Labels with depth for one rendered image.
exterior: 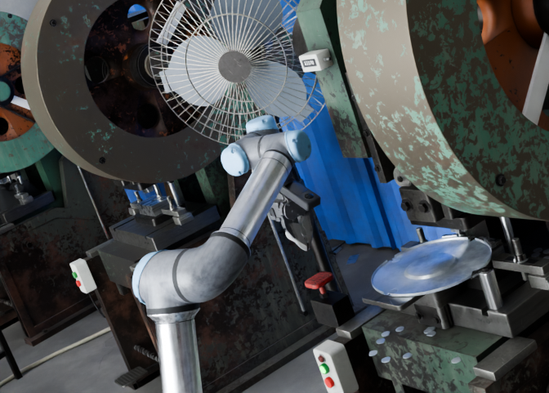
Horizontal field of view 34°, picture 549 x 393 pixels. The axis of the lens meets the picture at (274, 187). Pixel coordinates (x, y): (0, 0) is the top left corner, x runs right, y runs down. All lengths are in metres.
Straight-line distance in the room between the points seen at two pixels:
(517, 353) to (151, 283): 0.79
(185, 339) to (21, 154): 3.00
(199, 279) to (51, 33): 1.42
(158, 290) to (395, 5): 0.81
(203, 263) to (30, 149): 3.07
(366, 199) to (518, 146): 2.84
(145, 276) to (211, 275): 0.16
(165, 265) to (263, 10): 1.06
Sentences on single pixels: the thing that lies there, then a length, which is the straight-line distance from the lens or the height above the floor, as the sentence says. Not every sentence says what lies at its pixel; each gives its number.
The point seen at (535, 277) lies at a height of 0.73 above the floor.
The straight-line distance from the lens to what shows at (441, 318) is 2.16.
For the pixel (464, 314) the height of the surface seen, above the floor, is 0.68.
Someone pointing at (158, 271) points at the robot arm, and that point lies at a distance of 1.94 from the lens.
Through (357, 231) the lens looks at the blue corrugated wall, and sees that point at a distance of 4.66.
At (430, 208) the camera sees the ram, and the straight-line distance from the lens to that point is 2.09.
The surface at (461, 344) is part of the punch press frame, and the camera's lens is 2.10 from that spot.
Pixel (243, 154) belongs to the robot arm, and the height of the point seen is 1.16.
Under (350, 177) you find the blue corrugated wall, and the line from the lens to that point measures 4.44.
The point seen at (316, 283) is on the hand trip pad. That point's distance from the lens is 2.35.
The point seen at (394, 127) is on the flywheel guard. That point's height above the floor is 1.24.
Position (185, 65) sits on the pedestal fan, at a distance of 2.77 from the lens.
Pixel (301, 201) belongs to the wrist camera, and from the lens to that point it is 2.24.
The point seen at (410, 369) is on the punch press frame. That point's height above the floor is 0.55.
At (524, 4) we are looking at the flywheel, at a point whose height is 1.35.
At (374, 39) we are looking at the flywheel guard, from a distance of 1.55.
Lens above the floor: 1.62
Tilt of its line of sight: 15 degrees down
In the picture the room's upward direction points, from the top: 20 degrees counter-clockwise
